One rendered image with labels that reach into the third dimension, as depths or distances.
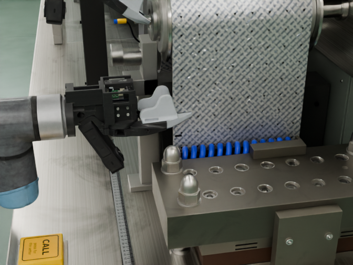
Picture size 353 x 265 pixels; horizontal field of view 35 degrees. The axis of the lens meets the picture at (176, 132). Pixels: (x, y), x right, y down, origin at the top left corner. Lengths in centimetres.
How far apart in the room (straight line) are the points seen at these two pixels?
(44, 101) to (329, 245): 50
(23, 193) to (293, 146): 47
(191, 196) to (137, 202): 27
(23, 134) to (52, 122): 5
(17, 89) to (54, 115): 312
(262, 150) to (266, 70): 14
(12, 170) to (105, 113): 18
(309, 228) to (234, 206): 12
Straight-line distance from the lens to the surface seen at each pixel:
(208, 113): 97
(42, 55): 187
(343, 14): 104
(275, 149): 97
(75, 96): 91
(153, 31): 93
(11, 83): 412
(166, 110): 93
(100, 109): 92
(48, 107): 91
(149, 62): 99
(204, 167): 93
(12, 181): 96
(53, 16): 90
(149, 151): 108
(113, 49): 99
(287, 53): 97
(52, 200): 111
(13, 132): 92
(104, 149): 95
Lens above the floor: 151
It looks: 28 degrees down
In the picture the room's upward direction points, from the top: straight up
